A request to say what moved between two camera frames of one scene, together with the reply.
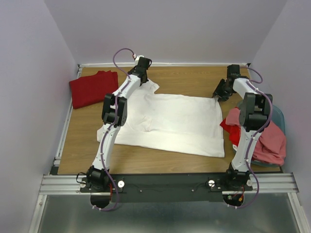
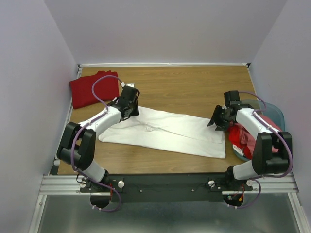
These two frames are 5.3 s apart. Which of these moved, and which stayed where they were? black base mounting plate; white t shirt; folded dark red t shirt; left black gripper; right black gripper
Moved: left black gripper; white t shirt; right black gripper
Stayed: folded dark red t shirt; black base mounting plate
